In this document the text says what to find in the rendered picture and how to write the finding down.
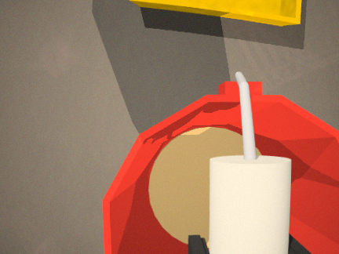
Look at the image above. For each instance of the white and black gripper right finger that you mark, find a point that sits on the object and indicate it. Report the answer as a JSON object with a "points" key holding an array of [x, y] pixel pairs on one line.
{"points": [[295, 247]]}

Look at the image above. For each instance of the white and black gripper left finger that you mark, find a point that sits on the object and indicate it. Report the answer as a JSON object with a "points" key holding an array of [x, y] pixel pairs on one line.
{"points": [[197, 245]]}

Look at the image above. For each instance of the yellow shallow tray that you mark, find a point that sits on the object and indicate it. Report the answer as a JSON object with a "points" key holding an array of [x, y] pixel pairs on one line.
{"points": [[285, 12]]}

